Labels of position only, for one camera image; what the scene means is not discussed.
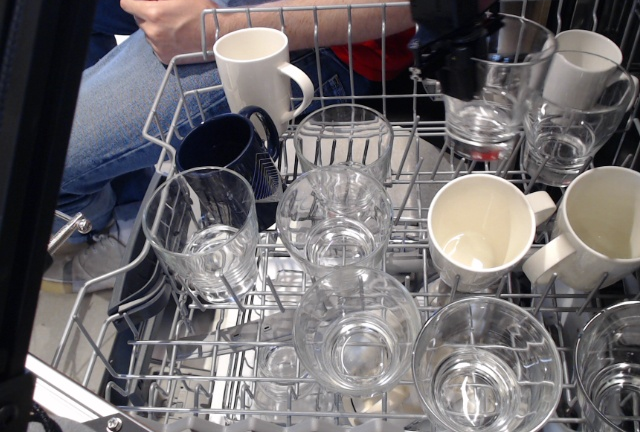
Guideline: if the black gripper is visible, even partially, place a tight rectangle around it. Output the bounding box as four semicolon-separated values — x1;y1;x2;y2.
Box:
409;0;503;101

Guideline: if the clear glass cup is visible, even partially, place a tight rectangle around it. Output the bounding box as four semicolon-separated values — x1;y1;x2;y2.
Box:
443;14;557;162

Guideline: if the person's bare forearm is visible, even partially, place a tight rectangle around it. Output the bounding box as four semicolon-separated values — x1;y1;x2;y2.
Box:
206;0;414;50

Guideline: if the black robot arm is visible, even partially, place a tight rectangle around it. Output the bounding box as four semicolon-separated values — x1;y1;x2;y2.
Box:
1;0;478;431

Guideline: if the person's bare hand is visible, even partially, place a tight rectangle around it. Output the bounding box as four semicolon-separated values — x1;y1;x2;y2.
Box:
120;0;217;64

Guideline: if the clear glass back right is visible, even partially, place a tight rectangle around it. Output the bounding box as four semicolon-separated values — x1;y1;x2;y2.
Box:
521;71;639;187

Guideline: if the clear glass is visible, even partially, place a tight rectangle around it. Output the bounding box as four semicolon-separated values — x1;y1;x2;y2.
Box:
142;167;259;303
294;103;394;183
293;268;422;397
276;165;393;278
412;297;562;431
521;71;639;187

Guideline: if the white mug back right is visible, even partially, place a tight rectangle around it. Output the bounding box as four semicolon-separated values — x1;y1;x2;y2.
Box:
542;29;637;111

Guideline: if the clear glass back middle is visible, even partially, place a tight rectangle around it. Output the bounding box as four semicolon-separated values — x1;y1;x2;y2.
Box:
294;103;394;183

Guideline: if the cream mug centre right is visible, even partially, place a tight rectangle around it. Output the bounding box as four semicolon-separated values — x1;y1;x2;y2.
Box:
427;174;556;292

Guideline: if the cream mug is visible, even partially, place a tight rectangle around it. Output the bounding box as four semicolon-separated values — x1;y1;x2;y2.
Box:
522;166;639;291
427;174;556;292

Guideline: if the tall white mug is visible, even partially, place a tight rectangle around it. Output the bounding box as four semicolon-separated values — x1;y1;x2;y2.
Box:
213;27;314;134

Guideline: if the dark blue mug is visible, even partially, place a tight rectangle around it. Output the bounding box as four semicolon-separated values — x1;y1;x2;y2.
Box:
175;106;284;231

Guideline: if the cream mug far right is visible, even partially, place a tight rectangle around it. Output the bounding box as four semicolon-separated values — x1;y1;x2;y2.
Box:
522;166;639;291

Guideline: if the clear glass front centre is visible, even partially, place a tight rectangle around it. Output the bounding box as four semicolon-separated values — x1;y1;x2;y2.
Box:
293;268;422;397

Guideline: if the clear glass front right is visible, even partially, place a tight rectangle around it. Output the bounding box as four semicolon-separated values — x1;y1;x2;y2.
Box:
412;297;562;431

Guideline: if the clear glass front left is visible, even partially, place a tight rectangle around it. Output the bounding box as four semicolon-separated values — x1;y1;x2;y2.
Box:
142;167;259;303

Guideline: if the clear glass far right corner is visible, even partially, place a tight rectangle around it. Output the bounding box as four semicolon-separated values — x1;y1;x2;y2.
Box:
574;301;639;431

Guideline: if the blue jeans leg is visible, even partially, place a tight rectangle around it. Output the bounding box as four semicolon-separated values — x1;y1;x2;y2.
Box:
54;0;371;246

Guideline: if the small clear glass lower rack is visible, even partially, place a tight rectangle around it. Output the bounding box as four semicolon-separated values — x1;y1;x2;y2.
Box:
254;345;314;411

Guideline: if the grey sneaker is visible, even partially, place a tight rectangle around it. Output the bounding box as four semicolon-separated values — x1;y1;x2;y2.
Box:
64;235;126;292

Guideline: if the grey wire dishwasher rack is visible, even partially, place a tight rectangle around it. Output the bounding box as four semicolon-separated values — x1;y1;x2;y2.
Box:
53;0;639;431

